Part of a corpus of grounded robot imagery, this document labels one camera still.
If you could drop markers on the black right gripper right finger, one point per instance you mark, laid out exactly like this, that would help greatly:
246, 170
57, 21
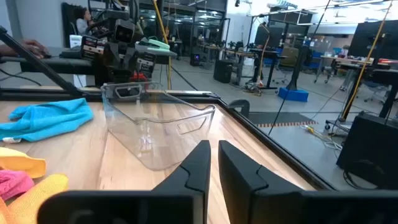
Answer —
280, 205

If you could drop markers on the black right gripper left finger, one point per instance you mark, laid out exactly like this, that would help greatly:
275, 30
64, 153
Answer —
174, 205

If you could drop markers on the orange microfiber towel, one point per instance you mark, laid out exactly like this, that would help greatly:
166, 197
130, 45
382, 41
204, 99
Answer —
40, 193

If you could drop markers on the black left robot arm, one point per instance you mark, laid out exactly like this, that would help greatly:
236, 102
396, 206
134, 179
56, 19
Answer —
93, 48

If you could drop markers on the blue microfiber towel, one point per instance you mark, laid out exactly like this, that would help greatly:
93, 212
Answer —
46, 119

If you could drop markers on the pink microfiber towel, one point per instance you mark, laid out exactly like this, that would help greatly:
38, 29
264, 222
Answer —
12, 183

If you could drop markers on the small red object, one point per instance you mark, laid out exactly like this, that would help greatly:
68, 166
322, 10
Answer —
138, 77

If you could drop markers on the mint green stapler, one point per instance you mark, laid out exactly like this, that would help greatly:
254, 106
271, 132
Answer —
155, 43

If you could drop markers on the small white box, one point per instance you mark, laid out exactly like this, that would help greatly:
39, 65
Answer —
75, 41

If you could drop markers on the person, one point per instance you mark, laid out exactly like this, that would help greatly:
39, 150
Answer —
82, 25

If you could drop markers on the black side desk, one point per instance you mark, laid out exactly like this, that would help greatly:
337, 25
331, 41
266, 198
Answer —
71, 65

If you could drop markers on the clear plastic bin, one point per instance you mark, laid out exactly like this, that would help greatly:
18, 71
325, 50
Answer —
155, 140

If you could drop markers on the black mat with orange stripes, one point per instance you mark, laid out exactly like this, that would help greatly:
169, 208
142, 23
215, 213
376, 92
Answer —
280, 118

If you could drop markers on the person's hand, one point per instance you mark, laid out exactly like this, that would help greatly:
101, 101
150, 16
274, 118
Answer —
31, 46

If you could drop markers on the black box on floor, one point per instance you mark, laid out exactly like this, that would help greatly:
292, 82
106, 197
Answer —
223, 71

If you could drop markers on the black computer tower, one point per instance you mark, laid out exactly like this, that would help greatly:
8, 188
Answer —
370, 149

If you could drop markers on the blue base block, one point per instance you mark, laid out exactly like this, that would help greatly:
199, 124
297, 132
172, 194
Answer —
293, 95

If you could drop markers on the black curved stand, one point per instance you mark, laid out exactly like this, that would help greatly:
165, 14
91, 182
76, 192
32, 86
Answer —
293, 84

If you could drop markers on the black standing desk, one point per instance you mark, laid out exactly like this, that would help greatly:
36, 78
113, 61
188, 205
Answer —
267, 53

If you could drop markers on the olive office chair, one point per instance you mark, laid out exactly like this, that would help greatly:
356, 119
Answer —
289, 56

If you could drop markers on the black desk with red item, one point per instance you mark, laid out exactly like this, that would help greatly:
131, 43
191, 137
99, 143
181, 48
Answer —
390, 99

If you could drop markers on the small black monitor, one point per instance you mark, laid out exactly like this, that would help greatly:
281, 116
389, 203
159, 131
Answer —
276, 37

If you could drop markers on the yellow slanted pole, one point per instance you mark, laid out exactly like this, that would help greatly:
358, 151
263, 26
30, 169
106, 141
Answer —
367, 59

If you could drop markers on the large black monitor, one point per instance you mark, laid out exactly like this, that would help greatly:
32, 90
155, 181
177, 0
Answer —
373, 40

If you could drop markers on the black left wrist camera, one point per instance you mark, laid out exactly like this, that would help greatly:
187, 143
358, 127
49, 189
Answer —
124, 31

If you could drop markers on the black aluminium table frame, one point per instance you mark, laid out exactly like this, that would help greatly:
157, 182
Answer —
37, 95

